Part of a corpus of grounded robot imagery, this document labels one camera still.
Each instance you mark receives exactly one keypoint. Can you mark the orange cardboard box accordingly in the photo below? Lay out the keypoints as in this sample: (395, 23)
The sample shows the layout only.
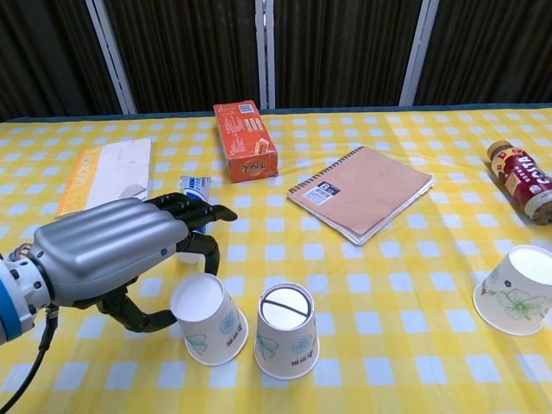
(243, 138)

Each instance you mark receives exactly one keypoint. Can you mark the white blue left robot arm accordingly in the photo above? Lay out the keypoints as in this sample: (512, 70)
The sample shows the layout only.
(13, 293)

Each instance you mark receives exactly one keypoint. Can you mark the white cup black line base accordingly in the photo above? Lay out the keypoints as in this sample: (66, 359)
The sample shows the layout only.
(284, 345)

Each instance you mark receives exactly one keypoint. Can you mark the red Costa coffee bottle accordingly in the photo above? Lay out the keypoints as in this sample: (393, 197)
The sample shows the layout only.
(522, 181)

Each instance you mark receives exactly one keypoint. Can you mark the white cup green flower print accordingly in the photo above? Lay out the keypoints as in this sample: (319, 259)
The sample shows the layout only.
(513, 297)

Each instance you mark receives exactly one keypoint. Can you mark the white yellow paper notepad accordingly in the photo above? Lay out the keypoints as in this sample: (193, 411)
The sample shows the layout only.
(108, 172)

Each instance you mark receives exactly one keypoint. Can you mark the white cup blue flower print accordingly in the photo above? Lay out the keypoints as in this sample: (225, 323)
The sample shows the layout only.
(207, 332)

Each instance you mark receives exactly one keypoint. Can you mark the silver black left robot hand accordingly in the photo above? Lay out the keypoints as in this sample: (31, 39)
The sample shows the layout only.
(103, 246)

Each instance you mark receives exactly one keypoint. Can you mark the dark pleated screen panel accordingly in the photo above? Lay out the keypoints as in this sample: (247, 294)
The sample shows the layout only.
(47, 56)
(185, 52)
(340, 52)
(496, 52)

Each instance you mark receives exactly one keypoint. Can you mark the brown spiral notebook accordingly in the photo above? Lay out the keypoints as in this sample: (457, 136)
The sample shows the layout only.
(366, 190)

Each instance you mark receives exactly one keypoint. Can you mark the blue white toothpaste tube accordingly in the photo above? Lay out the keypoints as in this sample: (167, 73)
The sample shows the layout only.
(196, 185)

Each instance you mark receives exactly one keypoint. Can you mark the white screen frame post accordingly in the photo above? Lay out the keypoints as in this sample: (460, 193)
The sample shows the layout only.
(417, 52)
(265, 52)
(113, 60)

